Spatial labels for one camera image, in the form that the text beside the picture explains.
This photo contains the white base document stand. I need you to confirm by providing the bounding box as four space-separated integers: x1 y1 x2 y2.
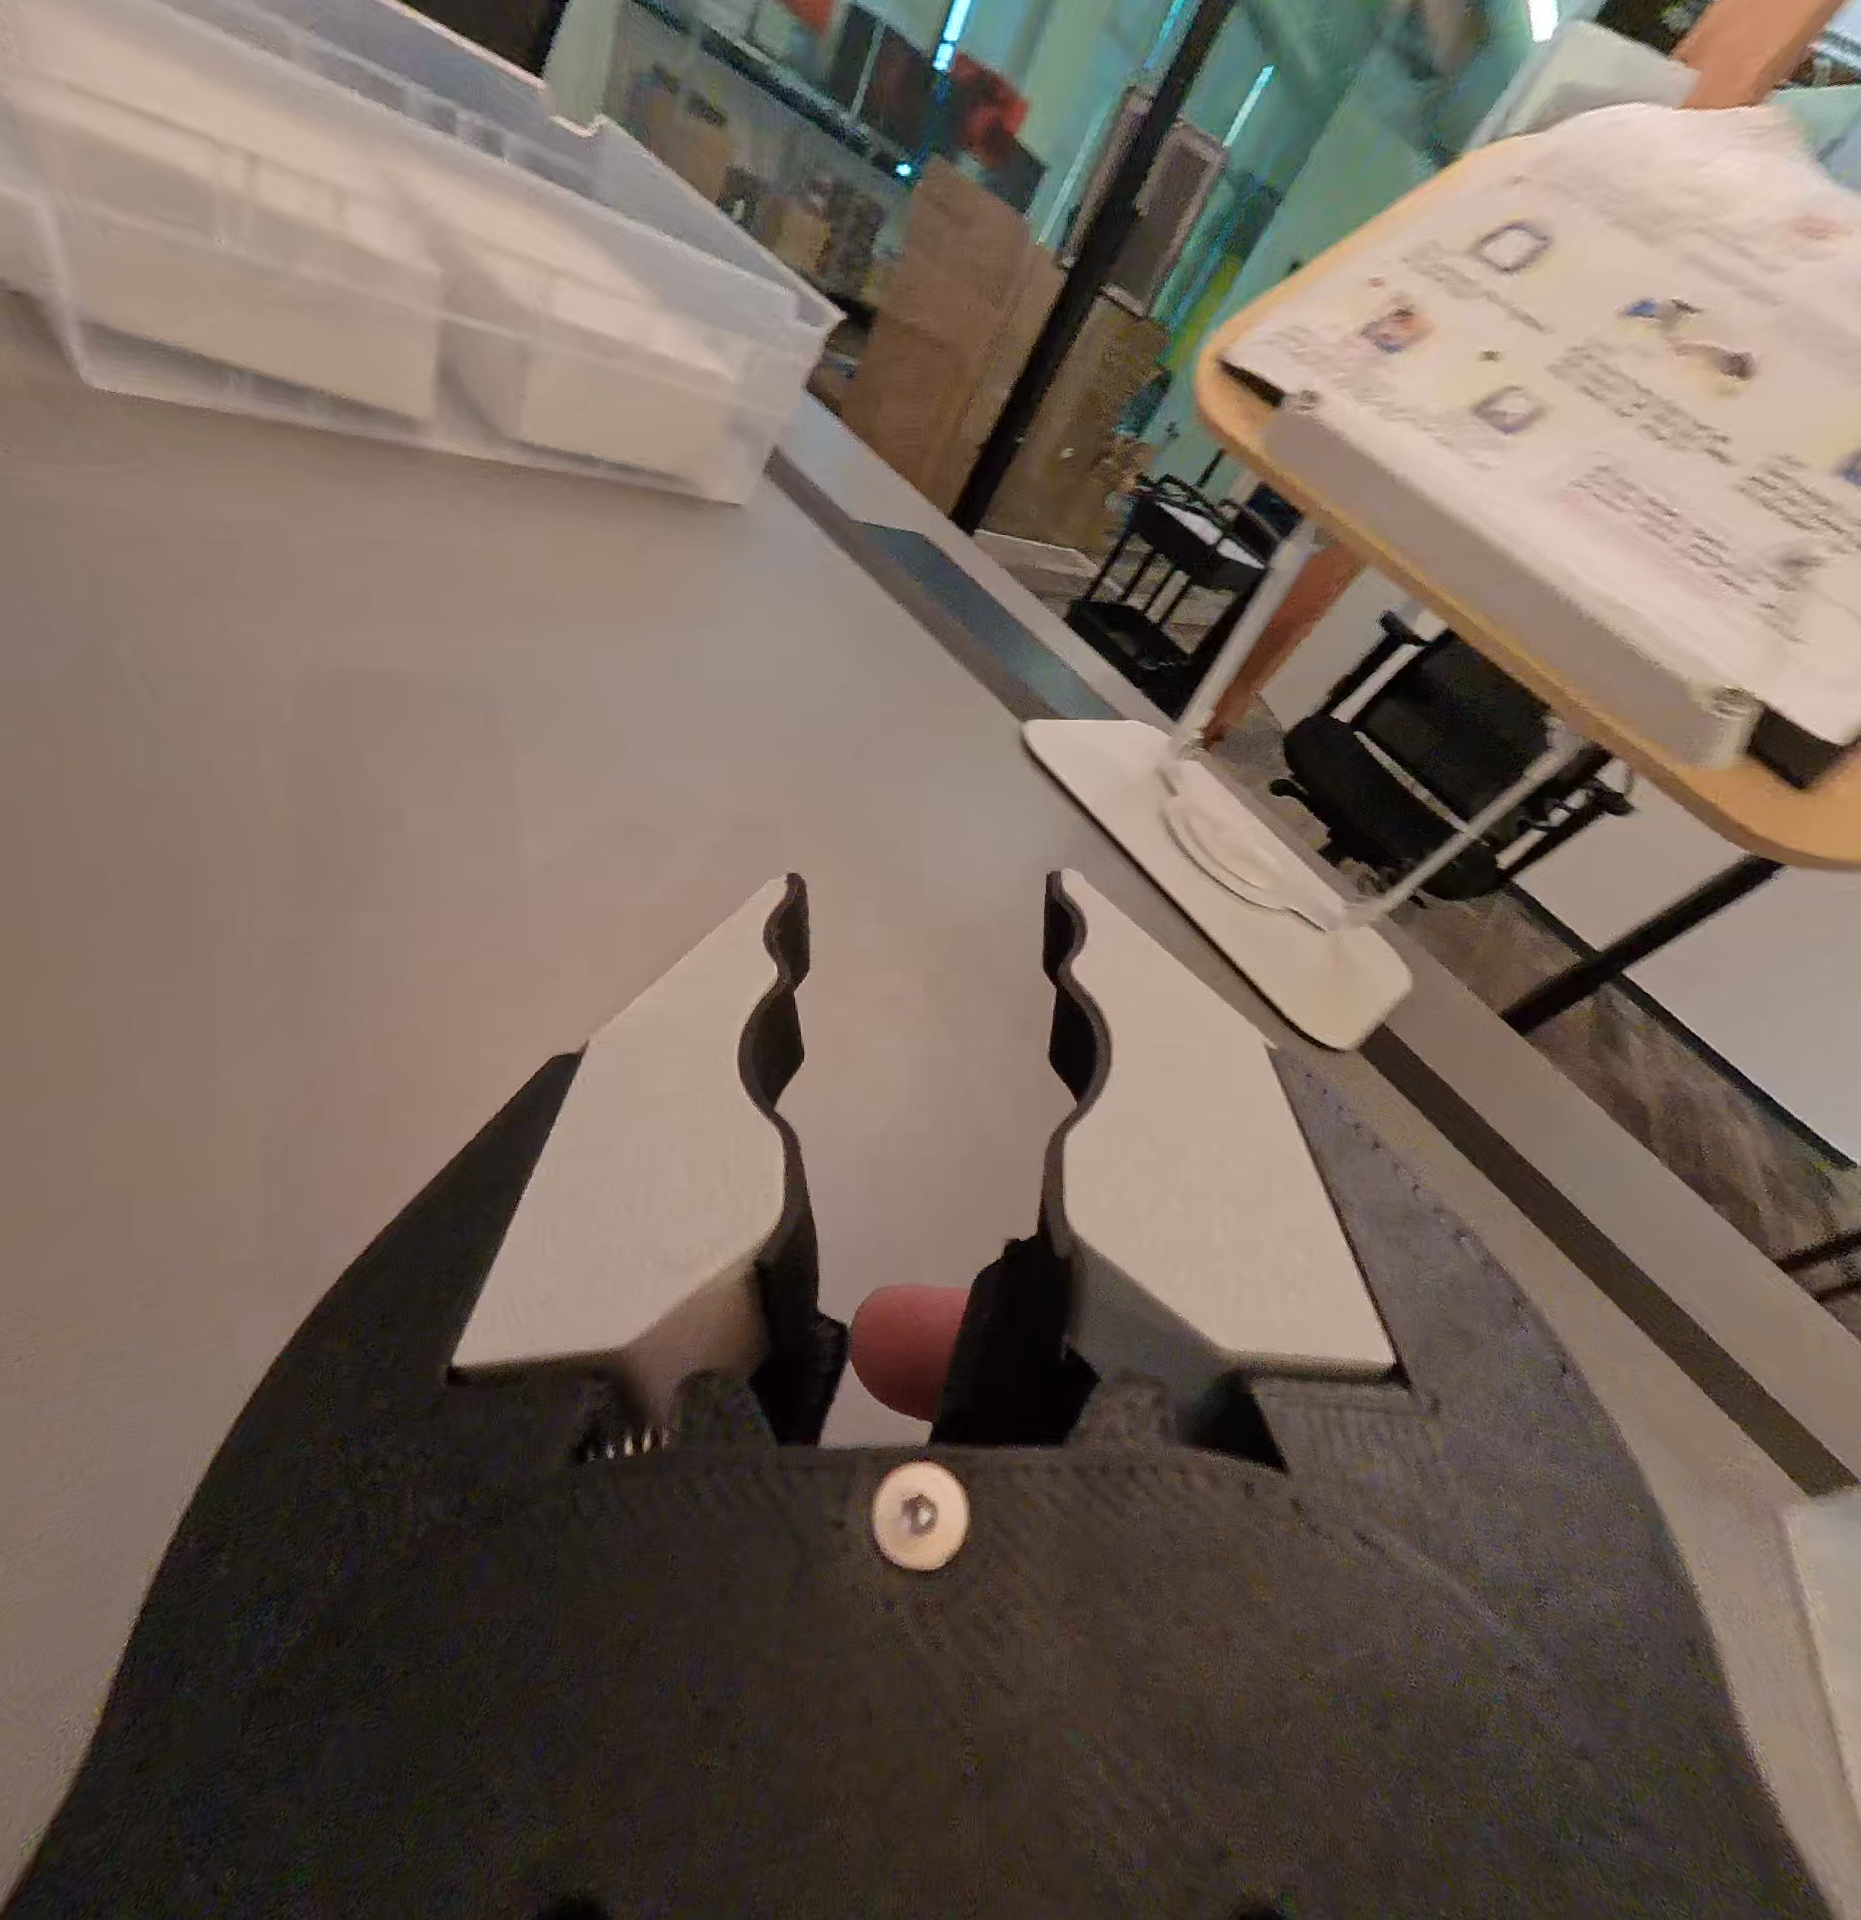
1021 141 1861 1052

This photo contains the clear plastic storage bin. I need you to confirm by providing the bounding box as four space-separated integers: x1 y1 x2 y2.
0 0 846 507

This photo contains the black pillar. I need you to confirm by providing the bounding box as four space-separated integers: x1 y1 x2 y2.
947 0 1249 532

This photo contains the brown cardboard box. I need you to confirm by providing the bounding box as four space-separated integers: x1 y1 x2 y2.
847 156 1071 515
990 301 1173 553

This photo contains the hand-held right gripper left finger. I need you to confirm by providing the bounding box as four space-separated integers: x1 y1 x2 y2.
448 873 820 1385

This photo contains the black office chair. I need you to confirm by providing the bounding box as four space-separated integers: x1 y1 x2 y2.
1272 606 1641 904

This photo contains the black wire cart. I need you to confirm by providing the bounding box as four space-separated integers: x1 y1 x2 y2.
1065 477 1279 714

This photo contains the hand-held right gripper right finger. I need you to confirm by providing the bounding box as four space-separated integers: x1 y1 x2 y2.
1041 866 1400 1420

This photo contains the black metal table leg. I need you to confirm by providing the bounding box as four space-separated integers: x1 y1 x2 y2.
1503 852 1790 1037

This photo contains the white cardboard box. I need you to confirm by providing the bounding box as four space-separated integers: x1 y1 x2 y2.
6 67 449 424
448 247 771 483

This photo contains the printed instruction sheet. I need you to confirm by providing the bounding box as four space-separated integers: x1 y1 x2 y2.
1219 102 1861 751

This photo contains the storage shelf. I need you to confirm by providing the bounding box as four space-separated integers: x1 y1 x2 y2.
572 0 1066 287

